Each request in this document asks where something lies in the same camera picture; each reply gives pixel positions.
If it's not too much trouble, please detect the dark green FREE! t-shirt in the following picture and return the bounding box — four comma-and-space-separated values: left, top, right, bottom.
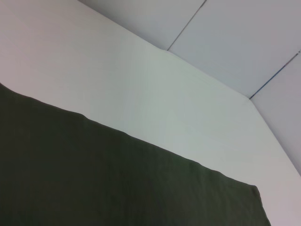
0, 82, 271, 226

